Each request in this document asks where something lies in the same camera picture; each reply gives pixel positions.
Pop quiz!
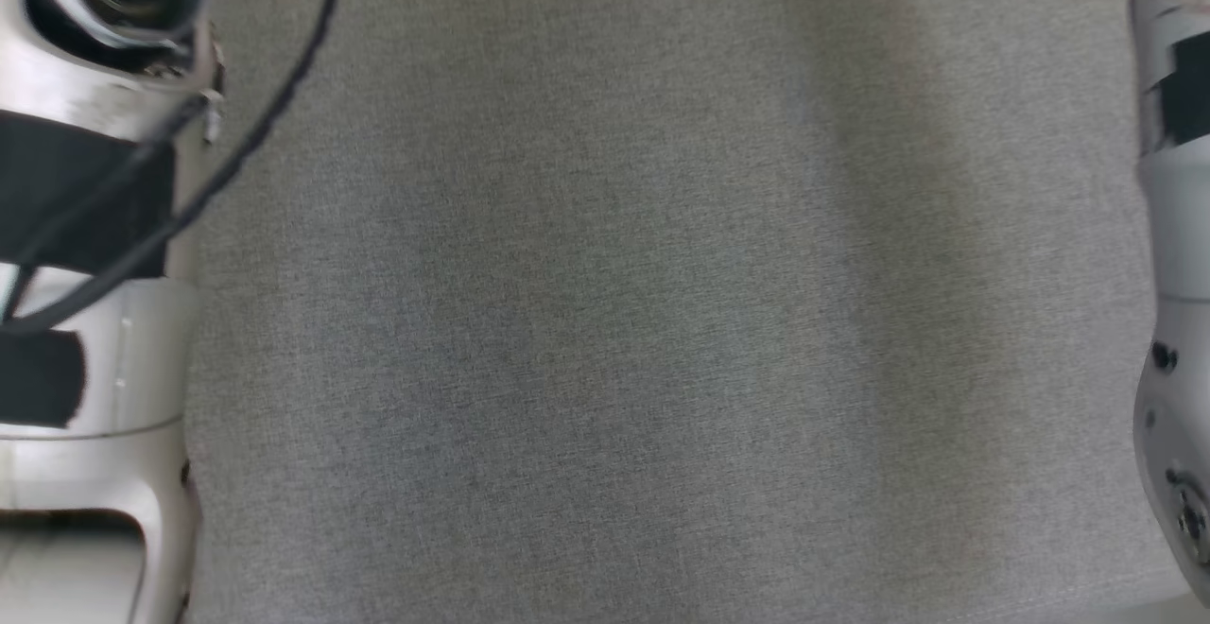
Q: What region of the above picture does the thin black cable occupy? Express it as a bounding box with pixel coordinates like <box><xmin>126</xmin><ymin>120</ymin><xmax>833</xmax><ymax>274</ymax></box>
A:
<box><xmin>0</xmin><ymin>0</ymin><xmax>341</xmax><ymax>337</ymax></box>

